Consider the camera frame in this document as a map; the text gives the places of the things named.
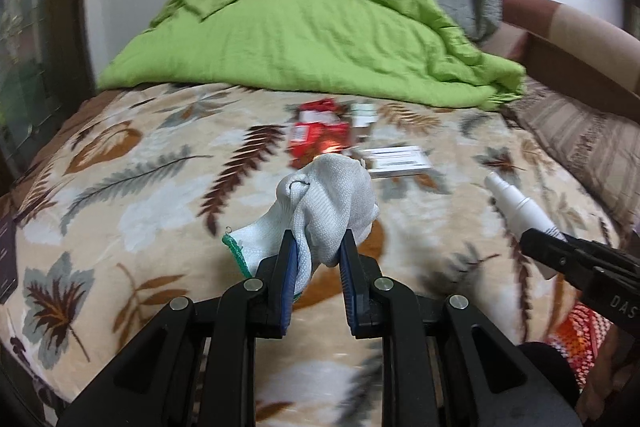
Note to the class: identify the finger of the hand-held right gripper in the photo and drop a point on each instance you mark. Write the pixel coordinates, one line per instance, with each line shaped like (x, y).
(545, 252)

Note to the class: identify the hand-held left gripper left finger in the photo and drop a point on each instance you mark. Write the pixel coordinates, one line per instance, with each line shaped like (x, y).
(290, 292)

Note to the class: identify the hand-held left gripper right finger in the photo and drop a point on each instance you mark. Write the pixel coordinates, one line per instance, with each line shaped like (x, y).
(350, 302)

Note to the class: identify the white spray bottle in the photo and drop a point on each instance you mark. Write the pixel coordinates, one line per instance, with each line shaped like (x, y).
(520, 209)

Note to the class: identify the white knitted glove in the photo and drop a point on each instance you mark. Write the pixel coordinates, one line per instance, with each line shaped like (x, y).
(330, 202)

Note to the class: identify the dark red rose wrapper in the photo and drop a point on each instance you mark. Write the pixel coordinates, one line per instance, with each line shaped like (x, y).
(305, 154)

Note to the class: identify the red packet with white text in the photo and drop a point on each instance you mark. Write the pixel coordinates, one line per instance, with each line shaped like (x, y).
(320, 134)

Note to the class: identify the person's right forearm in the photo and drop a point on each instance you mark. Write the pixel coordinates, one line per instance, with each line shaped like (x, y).
(617, 372)

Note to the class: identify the striped brown pillow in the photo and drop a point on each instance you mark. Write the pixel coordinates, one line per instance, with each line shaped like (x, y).
(575, 137)

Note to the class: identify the large white medicine box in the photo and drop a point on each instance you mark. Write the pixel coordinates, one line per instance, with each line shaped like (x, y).
(400, 159)

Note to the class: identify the leaf print blanket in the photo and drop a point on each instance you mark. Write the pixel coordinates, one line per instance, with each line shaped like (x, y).
(150, 207)

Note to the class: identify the crumpled red white wrapper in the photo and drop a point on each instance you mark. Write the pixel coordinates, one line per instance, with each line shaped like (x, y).
(320, 109)

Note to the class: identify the brown wooden bed board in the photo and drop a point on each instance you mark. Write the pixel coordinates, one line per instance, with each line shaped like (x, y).
(575, 67)

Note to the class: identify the open white blue box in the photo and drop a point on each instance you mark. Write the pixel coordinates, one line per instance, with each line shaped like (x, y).
(362, 114)

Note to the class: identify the brown padded headboard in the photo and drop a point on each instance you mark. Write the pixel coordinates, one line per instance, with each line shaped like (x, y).
(550, 12)

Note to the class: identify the green quilt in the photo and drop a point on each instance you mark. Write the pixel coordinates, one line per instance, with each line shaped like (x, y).
(300, 32)

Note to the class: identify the dark flat object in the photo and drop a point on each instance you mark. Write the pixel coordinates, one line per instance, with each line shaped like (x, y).
(7, 257)

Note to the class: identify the wooden door with glass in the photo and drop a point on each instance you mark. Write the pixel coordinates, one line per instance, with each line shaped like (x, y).
(30, 57)

